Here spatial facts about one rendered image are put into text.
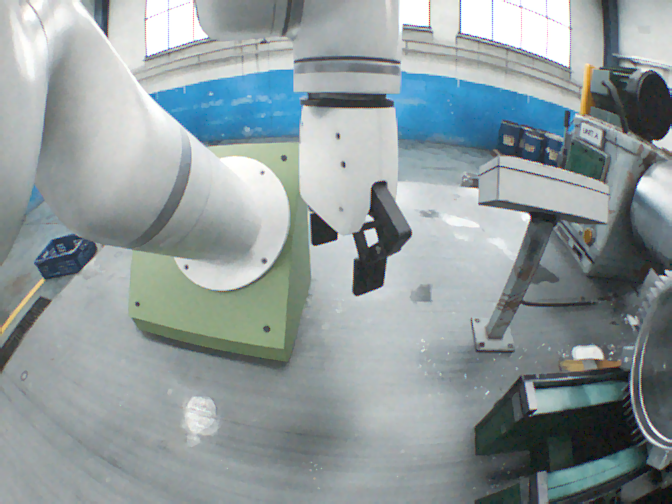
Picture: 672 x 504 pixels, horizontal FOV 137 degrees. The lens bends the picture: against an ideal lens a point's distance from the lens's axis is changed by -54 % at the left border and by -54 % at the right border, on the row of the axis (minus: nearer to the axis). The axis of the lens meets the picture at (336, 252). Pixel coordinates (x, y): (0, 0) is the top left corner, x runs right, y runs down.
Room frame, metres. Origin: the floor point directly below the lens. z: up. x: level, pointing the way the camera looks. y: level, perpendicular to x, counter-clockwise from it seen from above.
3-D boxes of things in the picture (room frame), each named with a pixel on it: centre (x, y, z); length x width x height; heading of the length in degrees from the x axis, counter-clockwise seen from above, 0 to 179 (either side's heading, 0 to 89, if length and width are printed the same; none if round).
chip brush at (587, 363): (0.14, -0.45, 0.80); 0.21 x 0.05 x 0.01; 79
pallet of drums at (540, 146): (4.39, -3.43, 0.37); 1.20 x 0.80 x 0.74; 80
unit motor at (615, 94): (0.57, -0.76, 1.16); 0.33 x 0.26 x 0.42; 169
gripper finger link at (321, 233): (0.29, 0.02, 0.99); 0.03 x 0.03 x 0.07; 27
